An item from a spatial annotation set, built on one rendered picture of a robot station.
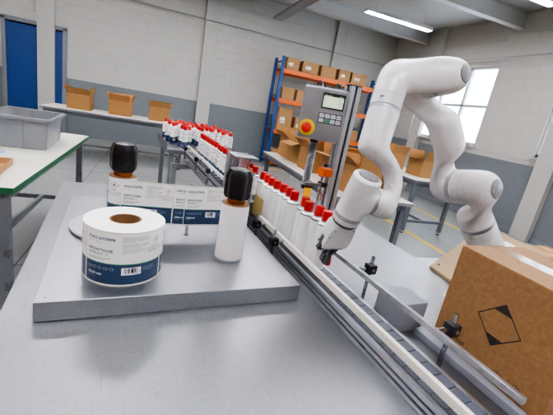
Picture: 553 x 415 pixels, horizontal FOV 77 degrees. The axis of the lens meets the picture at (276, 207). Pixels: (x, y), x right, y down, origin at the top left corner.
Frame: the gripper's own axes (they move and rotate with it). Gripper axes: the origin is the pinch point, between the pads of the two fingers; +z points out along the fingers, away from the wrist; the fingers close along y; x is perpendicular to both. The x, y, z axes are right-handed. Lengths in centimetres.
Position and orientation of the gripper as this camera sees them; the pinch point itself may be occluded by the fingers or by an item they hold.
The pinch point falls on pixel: (325, 256)
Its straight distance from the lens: 114.8
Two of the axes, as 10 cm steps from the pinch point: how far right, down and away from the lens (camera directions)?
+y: -9.0, -0.4, -4.4
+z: -3.0, 7.8, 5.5
